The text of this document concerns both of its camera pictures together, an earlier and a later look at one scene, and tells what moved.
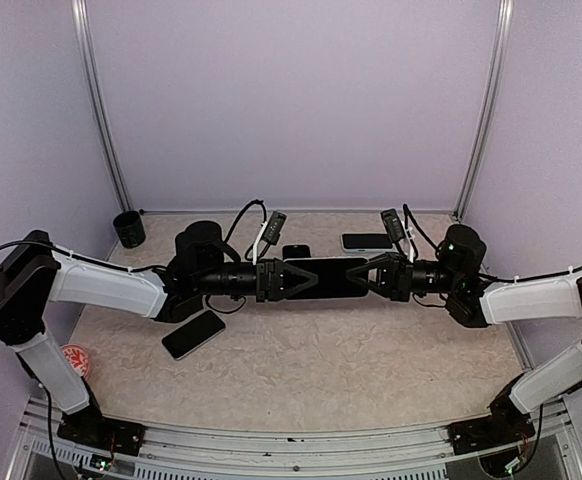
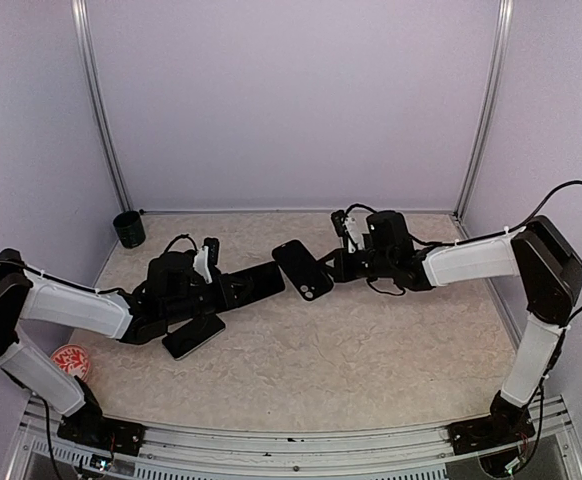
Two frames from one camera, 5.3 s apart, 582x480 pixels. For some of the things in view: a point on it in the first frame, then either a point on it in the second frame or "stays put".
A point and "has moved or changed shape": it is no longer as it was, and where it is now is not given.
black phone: (193, 334) stays put
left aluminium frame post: (83, 32) stays put
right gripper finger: (383, 263) → (335, 272)
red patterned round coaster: (77, 357) stays put
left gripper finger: (279, 292) → (238, 288)
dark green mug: (130, 229) stays put
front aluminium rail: (171, 452) stays put
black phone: (333, 279) has moved or changed shape
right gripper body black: (403, 284) → (377, 267)
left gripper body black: (260, 287) → (186, 307)
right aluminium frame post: (506, 24) stays put
